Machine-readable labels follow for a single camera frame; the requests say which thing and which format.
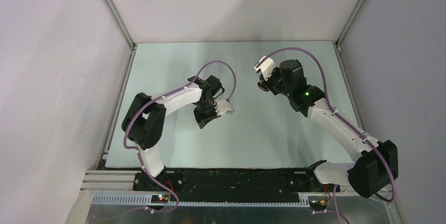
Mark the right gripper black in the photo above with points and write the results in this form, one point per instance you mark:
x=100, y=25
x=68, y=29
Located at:
x=275, y=72

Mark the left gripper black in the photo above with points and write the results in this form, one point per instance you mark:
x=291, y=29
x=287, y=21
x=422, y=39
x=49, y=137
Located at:
x=202, y=120

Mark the black earbud charging case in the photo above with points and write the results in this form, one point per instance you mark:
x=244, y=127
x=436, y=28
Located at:
x=262, y=86

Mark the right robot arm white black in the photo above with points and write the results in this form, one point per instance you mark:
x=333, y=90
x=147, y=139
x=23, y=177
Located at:
x=374, y=163

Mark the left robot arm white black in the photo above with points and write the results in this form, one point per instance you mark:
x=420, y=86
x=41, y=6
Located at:
x=146, y=116

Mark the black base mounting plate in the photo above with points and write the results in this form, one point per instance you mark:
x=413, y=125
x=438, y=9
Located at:
x=234, y=185

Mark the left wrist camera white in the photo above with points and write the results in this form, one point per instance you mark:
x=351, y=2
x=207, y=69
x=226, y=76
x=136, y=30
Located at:
x=224, y=107

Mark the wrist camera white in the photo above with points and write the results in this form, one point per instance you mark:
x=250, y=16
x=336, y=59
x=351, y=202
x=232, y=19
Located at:
x=265, y=66
x=224, y=107

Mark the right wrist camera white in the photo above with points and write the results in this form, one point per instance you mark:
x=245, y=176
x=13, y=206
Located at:
x=265, y=66

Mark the white cable duct strip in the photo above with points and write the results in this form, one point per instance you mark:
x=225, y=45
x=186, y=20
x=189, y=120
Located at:
x=146, y=200

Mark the aluminium frame rail front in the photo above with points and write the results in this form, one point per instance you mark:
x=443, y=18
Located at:
x=118, y=180

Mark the right corner aluminium post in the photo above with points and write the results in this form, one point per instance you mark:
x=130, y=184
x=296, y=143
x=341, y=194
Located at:
x=350, y=21

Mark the corner aluminium post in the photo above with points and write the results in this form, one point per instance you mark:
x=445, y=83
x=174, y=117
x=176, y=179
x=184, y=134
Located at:
x=350, y=21
x=119, y=22

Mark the left corner aluminium post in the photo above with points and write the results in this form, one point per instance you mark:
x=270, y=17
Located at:
x=119, y=22

